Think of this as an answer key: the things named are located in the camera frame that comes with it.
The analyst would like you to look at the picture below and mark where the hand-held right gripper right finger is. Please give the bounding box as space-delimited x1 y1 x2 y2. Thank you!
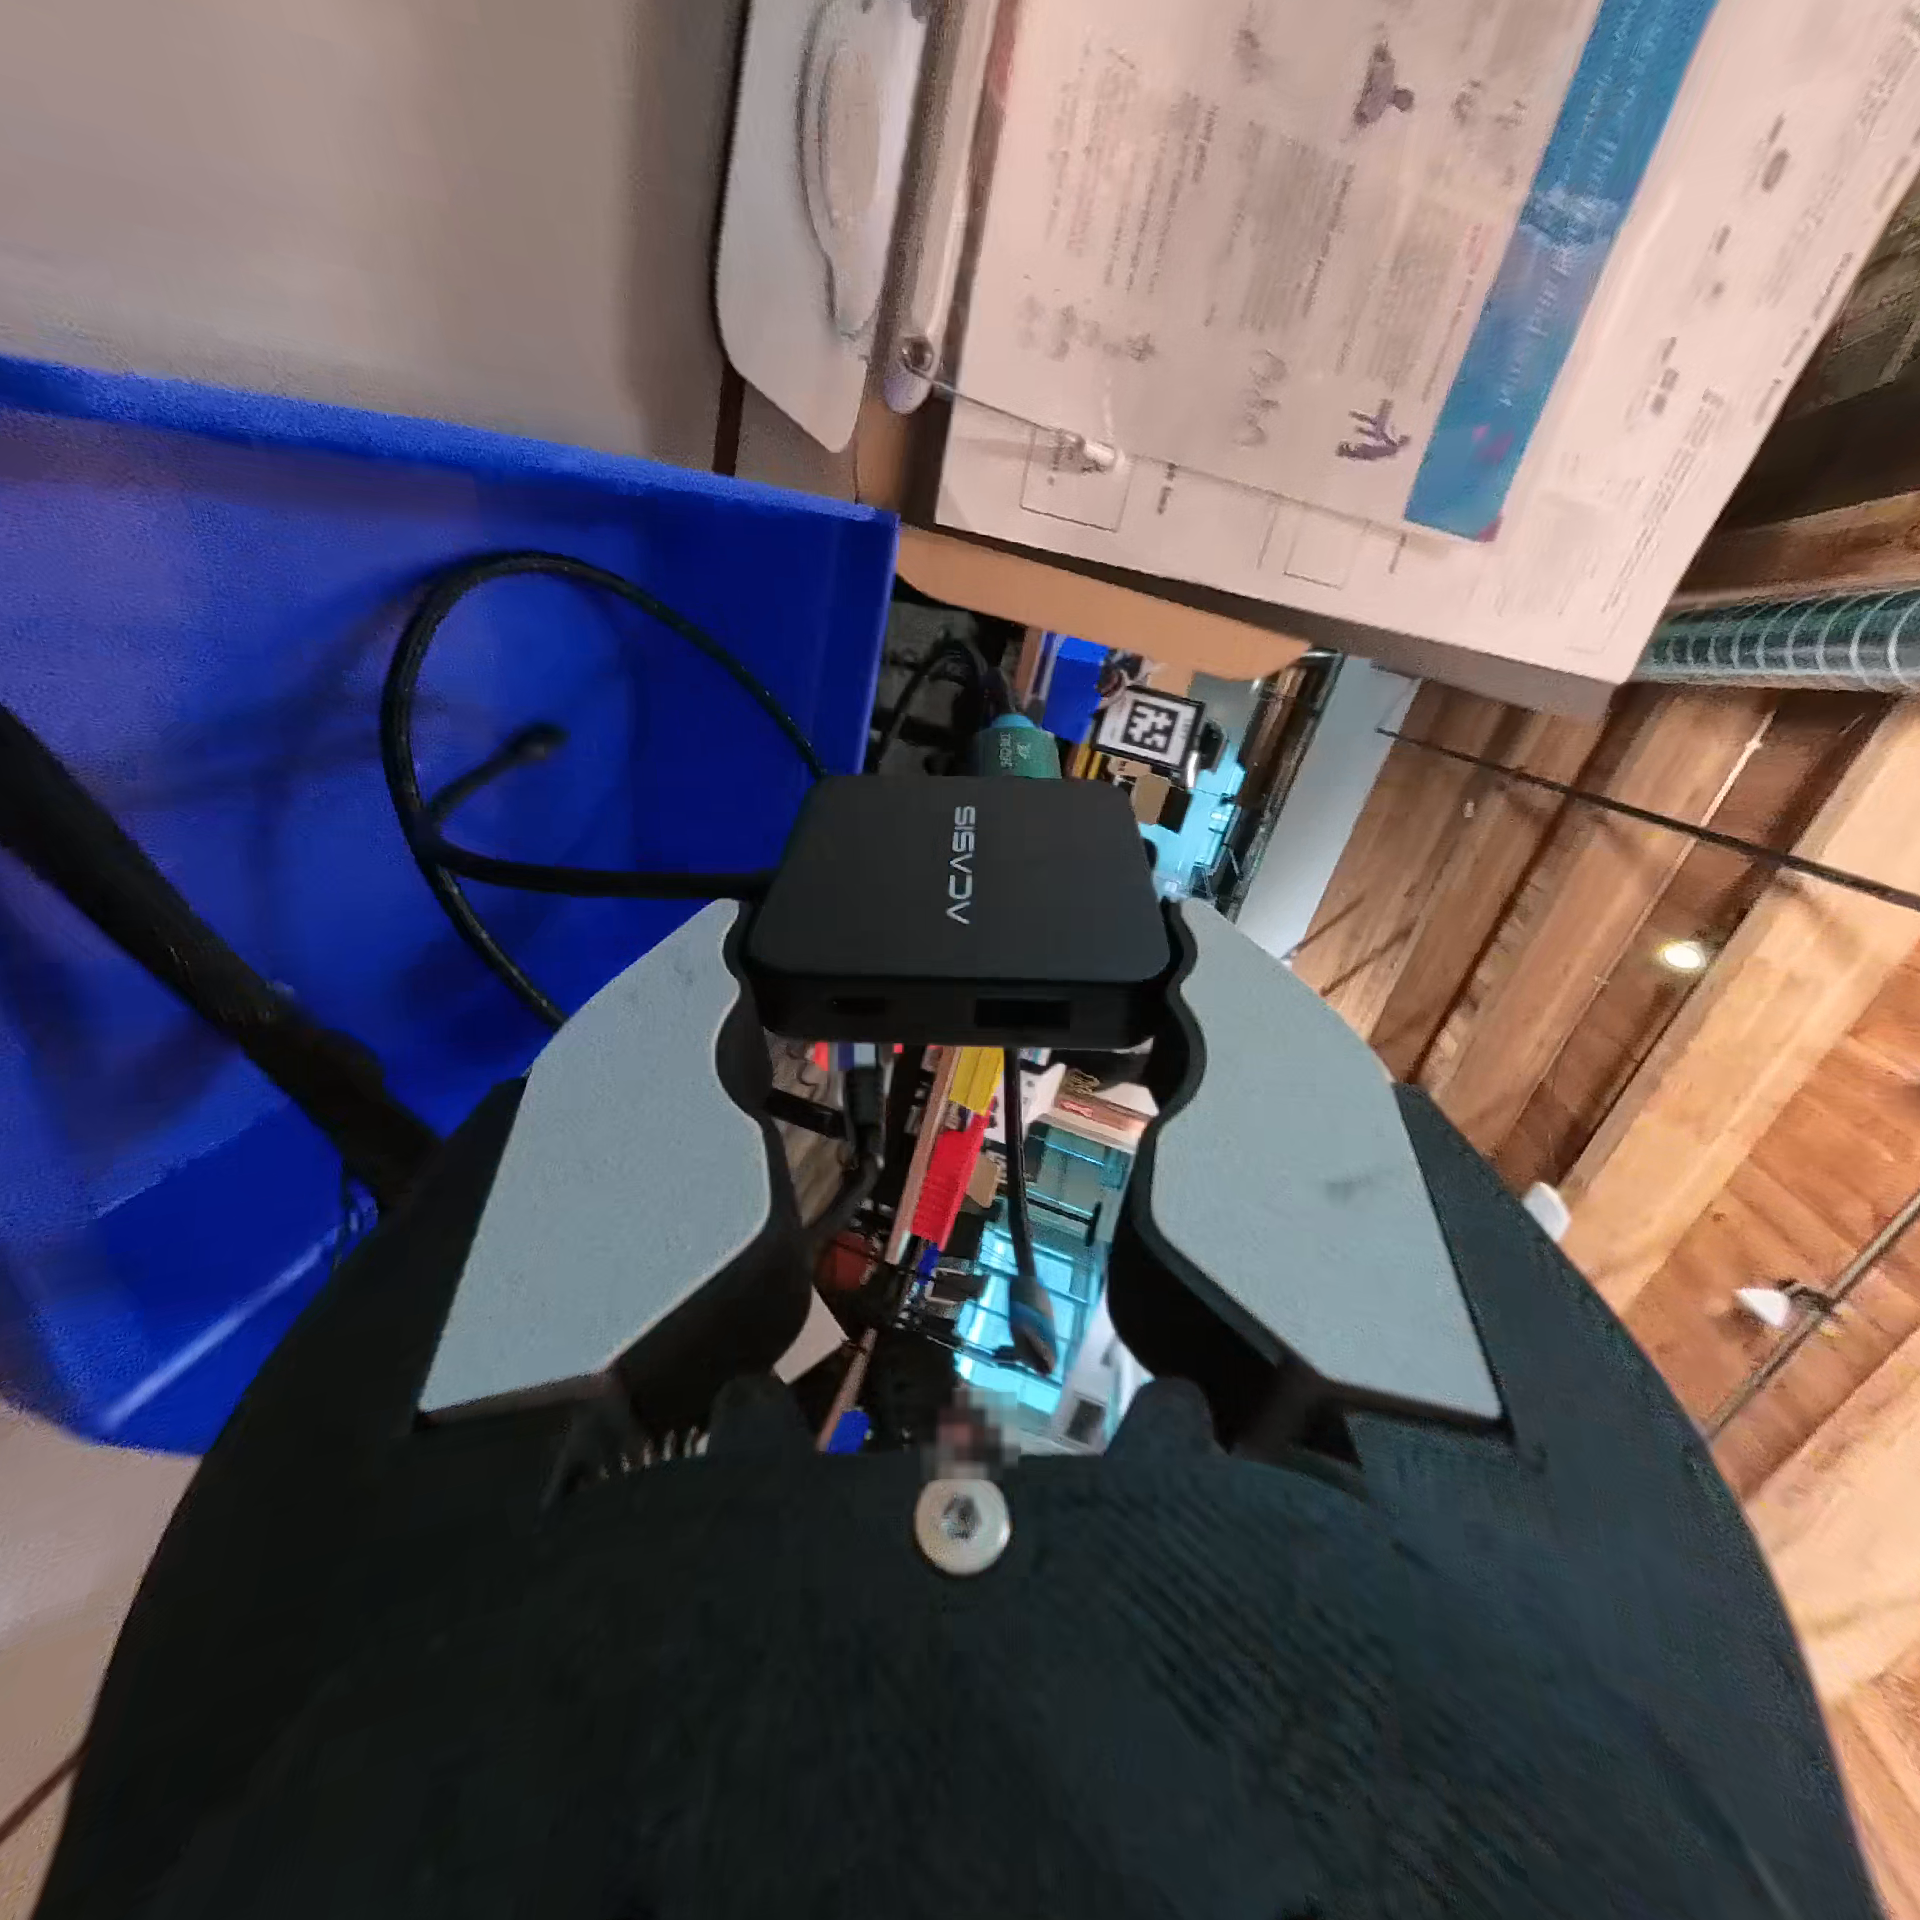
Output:
1112 898 1507 1428

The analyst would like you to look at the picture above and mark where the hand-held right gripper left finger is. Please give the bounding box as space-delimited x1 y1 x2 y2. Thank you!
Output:
417 898 812 1419

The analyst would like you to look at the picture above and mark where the thin black hub cable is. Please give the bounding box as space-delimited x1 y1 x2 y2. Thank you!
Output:
383 552 829 1036

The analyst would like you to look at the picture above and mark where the black hub with white logo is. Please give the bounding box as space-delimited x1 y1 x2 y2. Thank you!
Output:
740 772 1172 1047

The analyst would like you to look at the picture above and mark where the blue plastic bin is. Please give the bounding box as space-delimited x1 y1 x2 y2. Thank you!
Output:
0 354 900 1456

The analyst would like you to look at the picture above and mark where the grey desk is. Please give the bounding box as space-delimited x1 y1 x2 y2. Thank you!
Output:
0 0 752 1920

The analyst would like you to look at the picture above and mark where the black white tag sign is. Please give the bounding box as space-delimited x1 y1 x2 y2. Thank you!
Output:
1090 681 1206 784

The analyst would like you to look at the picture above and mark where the wooden document stand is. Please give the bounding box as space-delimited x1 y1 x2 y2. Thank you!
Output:
720 0 1920 723

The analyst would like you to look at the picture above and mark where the white printed sheet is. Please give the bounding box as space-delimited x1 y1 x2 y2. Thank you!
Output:
1260 0 1920 688

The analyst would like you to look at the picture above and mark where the instruction sheet with blue banner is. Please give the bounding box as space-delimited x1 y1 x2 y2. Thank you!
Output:
939 0 1728 544

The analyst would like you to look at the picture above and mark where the thick black braided cable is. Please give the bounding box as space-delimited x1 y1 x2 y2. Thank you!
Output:
0 703 444 1204

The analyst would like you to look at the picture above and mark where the spiral metal duct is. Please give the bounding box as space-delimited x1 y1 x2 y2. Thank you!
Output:
1635 588 1920 691

